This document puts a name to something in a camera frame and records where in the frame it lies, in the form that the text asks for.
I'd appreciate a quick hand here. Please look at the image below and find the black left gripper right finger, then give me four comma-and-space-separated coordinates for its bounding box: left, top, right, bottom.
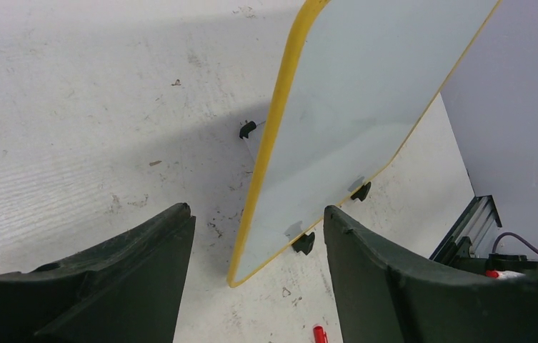
324, 205, 538, 342

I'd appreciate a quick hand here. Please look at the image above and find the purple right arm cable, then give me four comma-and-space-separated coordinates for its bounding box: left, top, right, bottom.
491, 232, 538, 260

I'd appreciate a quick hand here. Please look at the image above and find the red marker cap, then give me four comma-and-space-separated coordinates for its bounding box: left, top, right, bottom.
313, 325, 329, 343

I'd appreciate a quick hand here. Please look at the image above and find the yellow framed whiteboard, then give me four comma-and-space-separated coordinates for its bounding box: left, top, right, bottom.
226, 1, 498, 287

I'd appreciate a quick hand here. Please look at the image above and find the black rear stand foot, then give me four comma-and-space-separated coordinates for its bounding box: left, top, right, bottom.
239, 121, 257, 139

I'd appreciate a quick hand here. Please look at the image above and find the aluminium right side rail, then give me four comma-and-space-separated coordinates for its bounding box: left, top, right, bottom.
430, 195, 502, 264

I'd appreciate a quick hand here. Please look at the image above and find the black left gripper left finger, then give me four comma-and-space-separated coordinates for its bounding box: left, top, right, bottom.
0, 203, 196, 342

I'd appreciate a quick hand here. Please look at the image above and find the black whiteboard stand foot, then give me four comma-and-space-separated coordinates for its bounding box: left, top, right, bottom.
292, 232, 316, 255
349, 182, 372, 202

